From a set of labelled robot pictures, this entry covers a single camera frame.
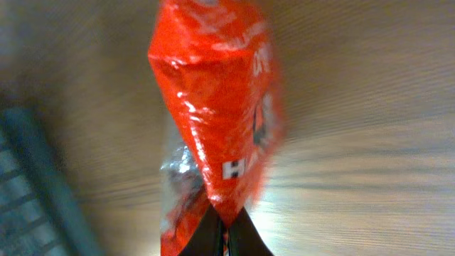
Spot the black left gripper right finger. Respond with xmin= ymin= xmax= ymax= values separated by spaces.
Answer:
xmin=228 ymin=208 xmax=274 ymax=256

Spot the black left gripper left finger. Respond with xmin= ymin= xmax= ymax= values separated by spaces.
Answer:
xmin=178 ymin=205 xmax=225 ymax=256

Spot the red snack bag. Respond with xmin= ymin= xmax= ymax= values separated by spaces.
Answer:
xmin=148 ymin=0 xmax=283 ymax=255

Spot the grey plastic mesh basket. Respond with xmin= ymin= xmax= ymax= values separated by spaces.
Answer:
xmin=1 ymin=107 xmax=105 ymax=256

